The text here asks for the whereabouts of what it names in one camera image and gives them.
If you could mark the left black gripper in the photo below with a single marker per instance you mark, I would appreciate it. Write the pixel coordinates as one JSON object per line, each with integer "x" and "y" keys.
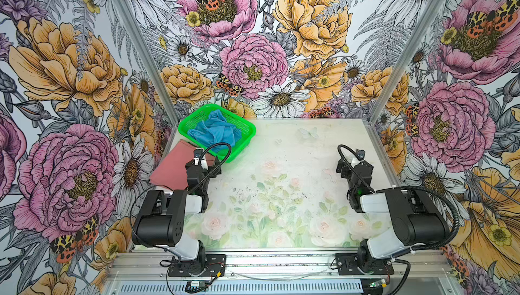
{"x": 198, "y": 165}

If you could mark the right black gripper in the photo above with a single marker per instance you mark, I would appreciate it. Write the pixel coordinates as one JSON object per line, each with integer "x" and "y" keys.
{"x": 357, "y": 167}

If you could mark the blue t shirt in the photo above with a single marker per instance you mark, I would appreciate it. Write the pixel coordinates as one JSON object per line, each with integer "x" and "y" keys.
{"x": 216, "y": 129}

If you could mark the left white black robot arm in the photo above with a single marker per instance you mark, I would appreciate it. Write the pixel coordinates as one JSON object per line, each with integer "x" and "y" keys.
{"x": 160, "y": 219}

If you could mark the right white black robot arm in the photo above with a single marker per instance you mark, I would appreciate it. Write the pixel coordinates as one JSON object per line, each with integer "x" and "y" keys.
{"x": 415, "y": 222}

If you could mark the folded red t shirt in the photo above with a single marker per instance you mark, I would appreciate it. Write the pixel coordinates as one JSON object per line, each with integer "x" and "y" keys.
{"x": 171, "y": 173}

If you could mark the green plastic basket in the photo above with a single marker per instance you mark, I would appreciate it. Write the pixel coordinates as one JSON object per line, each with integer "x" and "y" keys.
{"x": 222, "y": 150}

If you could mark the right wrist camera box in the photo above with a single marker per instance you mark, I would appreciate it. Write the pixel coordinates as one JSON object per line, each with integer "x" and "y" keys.
{"x": 360, "y": 155}

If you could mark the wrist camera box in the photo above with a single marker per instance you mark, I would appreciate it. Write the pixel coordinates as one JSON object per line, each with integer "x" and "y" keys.
{"x": 360, "y": 155}
{"x": 198, "y": 156}

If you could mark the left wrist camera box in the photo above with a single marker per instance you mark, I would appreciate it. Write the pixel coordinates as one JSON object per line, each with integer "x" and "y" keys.
{"x": 198, "y": 156}

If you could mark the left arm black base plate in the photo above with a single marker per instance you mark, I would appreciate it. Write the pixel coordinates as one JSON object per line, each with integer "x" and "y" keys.
{"x": 209, "y": 266}

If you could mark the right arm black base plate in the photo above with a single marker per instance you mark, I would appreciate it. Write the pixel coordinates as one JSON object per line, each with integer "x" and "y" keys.
{"x": 354, "y": 264}

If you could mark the aluminium front rail frame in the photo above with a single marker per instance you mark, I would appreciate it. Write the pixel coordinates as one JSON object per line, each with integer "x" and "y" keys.
{"x": 282, "y": 271}

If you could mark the right aluminium corner post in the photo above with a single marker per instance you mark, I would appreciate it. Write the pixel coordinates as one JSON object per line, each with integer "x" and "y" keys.
{"x": 423, "y": 24}

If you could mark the aluminium corner post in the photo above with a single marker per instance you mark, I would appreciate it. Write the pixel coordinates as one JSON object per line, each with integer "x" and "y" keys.
{"x": 423, "y": 24}
{"x": 135, "y": 34}

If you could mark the left aluminium corner post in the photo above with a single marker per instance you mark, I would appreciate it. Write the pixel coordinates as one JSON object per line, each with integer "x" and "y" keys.
{"x": 135, "y": 34}

